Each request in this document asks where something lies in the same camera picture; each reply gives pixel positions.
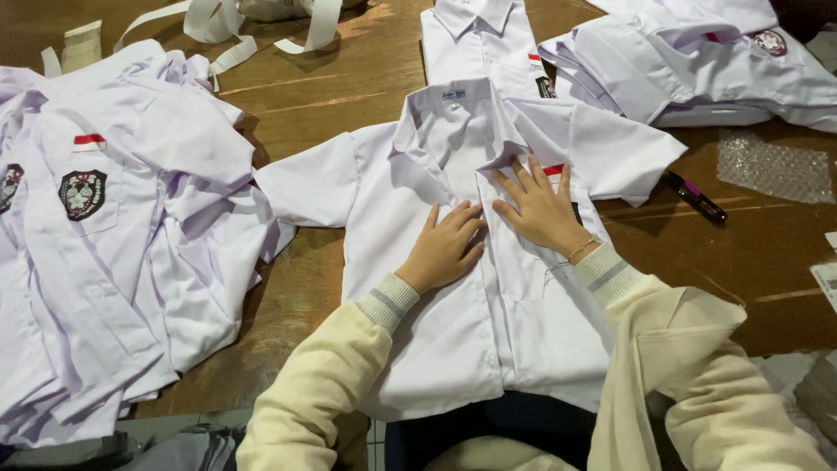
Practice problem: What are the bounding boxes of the stack of folded white shirts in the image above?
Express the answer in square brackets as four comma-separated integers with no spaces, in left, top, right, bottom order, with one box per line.
[538,0,837,134]

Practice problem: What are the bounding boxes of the person's dark trousers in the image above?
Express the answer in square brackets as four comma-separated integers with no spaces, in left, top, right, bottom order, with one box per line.
[384,391,597,471]

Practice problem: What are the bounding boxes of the black and purple pen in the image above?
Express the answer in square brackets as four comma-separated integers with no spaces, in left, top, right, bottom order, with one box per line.
[662,171,728,224]

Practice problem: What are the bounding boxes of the white short-sleeved school shirt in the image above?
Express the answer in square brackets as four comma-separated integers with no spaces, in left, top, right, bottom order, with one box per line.
[254,78,688,423]

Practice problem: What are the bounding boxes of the white paper strips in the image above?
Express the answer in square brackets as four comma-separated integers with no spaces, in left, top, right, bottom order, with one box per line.
[41,0,345,81]

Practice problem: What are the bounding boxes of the white paper label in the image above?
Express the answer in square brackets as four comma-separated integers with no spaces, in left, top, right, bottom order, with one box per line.
[810,231,837,315]

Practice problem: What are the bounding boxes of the thin gold bracelet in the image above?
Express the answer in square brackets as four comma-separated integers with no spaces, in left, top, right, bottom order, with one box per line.
[566,235,601,265]

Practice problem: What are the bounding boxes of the clear bubble wrap sheet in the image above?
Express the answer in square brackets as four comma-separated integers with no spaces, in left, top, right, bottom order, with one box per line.
[717,129,837,205]

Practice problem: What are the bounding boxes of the clear plastic bag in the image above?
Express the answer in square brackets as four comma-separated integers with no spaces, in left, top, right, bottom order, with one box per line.
[752,350,837,459]

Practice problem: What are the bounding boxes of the folded white school shirt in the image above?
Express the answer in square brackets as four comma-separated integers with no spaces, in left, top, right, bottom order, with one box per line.
[420,0,558,100]

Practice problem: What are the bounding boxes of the person's left hand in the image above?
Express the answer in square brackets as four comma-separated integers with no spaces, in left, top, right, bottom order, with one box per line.
[395,200,489,296]

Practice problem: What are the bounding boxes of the person's right hand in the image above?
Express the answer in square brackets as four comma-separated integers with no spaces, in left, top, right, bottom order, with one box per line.
[491,154,593,265]

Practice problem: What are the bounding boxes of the heap of white school shirts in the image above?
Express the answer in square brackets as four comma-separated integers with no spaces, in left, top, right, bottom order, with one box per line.
[0,39,296,449]

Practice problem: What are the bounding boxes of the small cardboard piece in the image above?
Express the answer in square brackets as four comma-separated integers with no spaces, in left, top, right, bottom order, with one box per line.
[61,20,103,74]

